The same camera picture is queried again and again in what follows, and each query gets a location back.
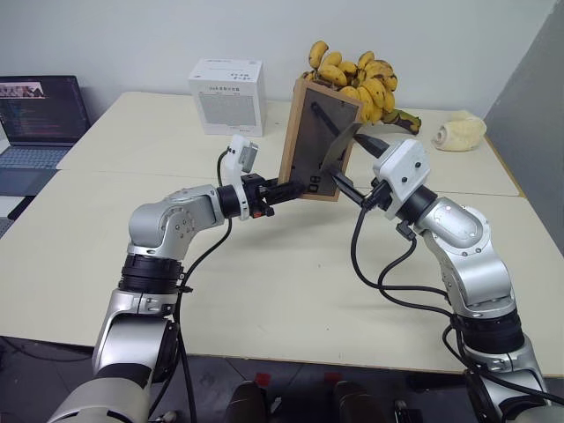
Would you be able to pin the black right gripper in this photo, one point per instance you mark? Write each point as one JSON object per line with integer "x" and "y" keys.
{"x": 379, "y": 198}

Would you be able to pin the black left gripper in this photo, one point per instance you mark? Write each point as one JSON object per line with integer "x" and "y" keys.
{"x": 254, "y": 194}

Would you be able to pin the wooden picture frame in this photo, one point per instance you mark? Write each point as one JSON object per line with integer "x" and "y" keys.
{"x": 308, "y": 132}

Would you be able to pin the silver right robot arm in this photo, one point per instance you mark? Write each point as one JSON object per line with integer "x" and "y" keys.
{"x": 458, "y": 224}

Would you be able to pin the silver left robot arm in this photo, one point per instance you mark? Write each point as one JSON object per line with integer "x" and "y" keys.
{"x": 154, "y": 220}

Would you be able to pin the yellow banana bunch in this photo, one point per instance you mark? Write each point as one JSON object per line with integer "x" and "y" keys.
{"x": 374, "y": 88}

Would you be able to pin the white cardboard box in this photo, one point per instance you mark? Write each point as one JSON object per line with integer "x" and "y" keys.
{"x": 229, "y": 106}

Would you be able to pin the grey partition panel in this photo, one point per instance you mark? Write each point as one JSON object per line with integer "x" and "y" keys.
{"x": 529, "y": 132}

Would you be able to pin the dark rounded shape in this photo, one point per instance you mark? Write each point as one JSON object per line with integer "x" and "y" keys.
{"x": 352, "y": 403}
{"x": 244, "y": 403}

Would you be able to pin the open grey laptop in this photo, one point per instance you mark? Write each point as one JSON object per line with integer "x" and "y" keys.
{"x": 39, "y": 110}

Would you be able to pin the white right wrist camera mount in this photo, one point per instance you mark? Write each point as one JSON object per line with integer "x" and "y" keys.
{"x": 405, "y": 165}

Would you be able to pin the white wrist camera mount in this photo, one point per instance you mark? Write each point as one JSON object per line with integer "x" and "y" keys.
{"x": 240, "y": 150}
{"x": 405, "y": 165}

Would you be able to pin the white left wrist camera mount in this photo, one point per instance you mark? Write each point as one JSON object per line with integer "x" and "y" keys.
{"x": 240, "y": 150}

